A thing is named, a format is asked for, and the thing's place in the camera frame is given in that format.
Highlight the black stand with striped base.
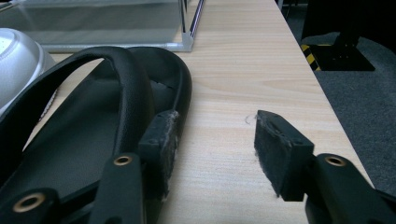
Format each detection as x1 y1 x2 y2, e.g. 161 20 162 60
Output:
300 0 376 72

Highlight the grey metal shoe rack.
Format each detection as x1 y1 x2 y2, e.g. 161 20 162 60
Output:
0 0 206 53

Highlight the white sneaker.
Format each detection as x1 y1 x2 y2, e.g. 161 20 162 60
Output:
0 27 59 118

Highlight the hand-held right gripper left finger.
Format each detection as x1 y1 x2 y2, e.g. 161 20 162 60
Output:
137 109 180 202

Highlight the black slipper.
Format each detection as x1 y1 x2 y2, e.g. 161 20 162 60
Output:
0 46 193 218

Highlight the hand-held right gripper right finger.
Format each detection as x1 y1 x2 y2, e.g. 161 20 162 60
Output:
253 109 316 203

